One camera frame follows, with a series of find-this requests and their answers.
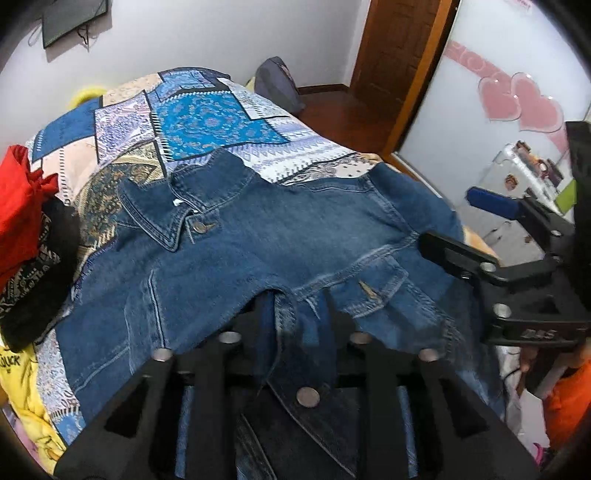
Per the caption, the black patterned garment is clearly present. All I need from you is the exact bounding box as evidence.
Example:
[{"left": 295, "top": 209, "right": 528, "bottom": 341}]
[{"left": 1, "top": 198, "right": 80, "bottom": 352}]

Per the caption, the white cabinet with stickers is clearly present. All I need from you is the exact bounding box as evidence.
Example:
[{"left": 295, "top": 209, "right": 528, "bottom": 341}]
[{"left": 457, "top": 142, "right": 573, "bottom": 266}]

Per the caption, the white wardrobe with pink hearts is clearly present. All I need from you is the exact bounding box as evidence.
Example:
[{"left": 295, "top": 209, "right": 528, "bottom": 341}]
[{"left": 398, "top": 1, "right": 590, "bottom": 204}]

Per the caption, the patchwork patterned bed cover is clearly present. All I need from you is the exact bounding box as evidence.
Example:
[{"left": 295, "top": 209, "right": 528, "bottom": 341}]
[{"left": 27, "top": 67, "right": 500, "bottom": 446}]

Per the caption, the grey blue backpack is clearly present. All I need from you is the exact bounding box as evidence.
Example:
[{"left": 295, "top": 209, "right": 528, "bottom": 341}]
[{"left": 254, "top": 56, "right": 305, "bottom": 115}]

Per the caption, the brown wooden door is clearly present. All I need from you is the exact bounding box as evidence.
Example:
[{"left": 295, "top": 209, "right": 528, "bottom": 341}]
[{"left": 351, "top": 0, "right": 459, "bottom": 154}]

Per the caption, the blue denim jacket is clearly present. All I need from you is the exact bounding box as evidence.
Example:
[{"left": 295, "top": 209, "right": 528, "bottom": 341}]
[{"left": 56, "top": 150, "right": 505, "bottom": 479}]

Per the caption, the wall mounted black television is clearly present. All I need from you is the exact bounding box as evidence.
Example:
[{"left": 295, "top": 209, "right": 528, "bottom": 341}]
[{"left": 41, "top": 0, "right": 109, "bottom": 49}]

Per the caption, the red garment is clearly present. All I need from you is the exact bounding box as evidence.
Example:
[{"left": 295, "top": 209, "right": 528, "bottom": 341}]
[{"left": 0, "top": 145, "right": 59, "bottom": 289}]

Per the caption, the yellow printed garment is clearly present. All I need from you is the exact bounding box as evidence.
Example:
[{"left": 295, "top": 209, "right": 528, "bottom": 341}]
[{"left": 1, "top": 344, "right": 66, "bottom": 475}]

